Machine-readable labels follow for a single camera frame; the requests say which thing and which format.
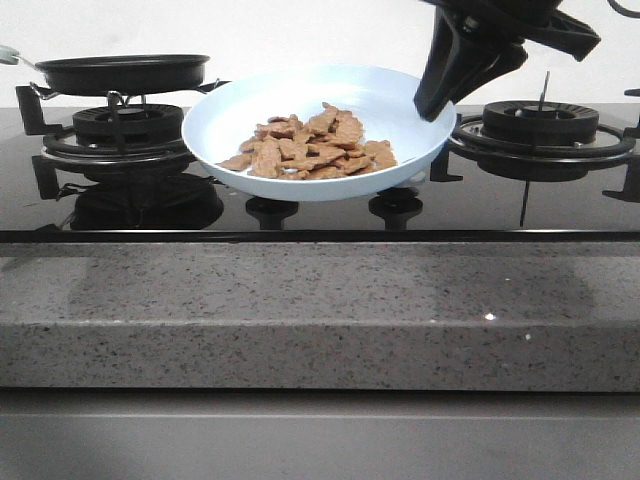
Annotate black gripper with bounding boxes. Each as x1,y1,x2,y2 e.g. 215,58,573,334
414,0,600,121

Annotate light blue plate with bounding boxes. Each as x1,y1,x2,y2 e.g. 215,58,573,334
182,65,456,201

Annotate gas burner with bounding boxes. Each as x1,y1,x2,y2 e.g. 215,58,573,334
72,104,184,146
482,100,599,145

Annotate grey cabinet front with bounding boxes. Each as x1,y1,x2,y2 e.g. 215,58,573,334
1,389,639,479

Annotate right silver stove knob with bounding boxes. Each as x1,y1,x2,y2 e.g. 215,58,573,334
396,170,427,188

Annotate right black pan support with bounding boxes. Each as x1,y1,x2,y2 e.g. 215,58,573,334
430,89,639,203

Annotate left gas burner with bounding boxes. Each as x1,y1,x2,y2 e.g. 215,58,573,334
72,104,184,146

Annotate black pan support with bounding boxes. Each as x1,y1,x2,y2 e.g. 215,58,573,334
16,84,195,182
430,89,639,203

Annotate black frying pan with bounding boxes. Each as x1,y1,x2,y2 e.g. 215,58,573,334
32,54,210,96

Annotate black glass cooktop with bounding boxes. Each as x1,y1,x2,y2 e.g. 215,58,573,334
1,108,639,243

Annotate left black pan support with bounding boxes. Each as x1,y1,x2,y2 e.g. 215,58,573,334
16,84,195,182

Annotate brown meat pieces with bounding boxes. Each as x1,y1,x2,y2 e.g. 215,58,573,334
221,102,397,181

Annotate right gas burner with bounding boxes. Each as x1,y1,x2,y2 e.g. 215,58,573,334
482,100,599,145

